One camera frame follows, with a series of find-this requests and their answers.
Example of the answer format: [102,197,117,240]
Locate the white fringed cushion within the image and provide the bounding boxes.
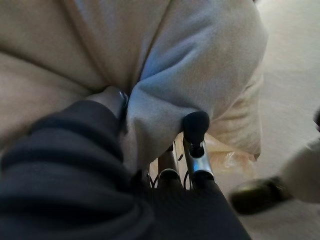
[0,0,270,173]

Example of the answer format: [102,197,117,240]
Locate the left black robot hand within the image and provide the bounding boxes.
[0,85,251,240]

